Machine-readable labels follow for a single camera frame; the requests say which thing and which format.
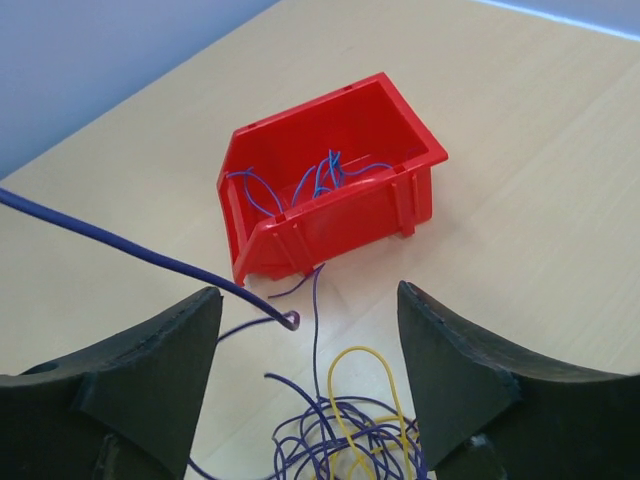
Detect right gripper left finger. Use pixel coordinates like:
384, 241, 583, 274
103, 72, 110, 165
1, 287, 222, 479

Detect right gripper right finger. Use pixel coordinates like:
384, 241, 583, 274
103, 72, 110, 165
397, 281, 639, 479

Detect purple and yellow wires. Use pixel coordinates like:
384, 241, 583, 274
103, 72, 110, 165
187, 261, 432, 480

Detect red plastic bin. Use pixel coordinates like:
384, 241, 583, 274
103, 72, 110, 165
217, 73, 448, 284

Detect blue wire in red bin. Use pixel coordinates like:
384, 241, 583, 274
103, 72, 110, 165
225, 148, 396, 217

